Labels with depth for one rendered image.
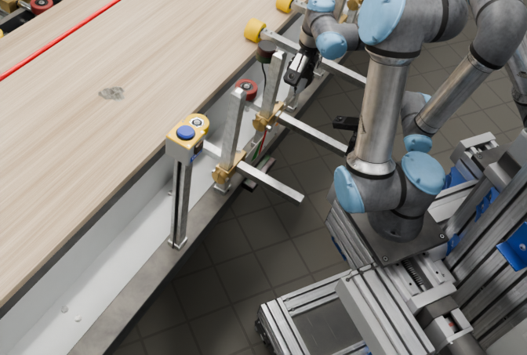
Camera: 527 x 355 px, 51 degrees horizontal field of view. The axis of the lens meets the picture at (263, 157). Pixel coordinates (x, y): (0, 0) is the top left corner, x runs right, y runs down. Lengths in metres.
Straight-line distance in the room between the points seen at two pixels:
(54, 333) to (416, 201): 1.07
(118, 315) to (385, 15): 1.08
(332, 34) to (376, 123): 0.36
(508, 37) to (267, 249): 1.57
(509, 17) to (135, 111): 1.12
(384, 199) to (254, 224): 1.41
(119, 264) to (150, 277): 0.15
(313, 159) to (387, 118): 1.78
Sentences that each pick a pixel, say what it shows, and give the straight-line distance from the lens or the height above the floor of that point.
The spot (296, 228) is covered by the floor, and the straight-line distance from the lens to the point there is 2.70.
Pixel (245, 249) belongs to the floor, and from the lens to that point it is 2.59.
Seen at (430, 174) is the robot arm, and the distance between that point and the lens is 1.37.
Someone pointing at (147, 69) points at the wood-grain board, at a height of 0.90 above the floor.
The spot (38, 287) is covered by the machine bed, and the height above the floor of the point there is 0.77.
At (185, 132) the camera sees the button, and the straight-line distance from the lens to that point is 1.33.
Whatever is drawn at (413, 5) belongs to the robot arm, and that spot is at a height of 1.64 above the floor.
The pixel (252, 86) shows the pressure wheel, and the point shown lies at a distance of 1.95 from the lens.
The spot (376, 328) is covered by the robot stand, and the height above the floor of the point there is 0.95.
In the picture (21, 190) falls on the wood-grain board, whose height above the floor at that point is 0.90.
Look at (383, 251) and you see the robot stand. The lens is 1.48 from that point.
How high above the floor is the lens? 2.23
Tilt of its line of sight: 50 degrees down
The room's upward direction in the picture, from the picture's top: 14 degrees clockwise
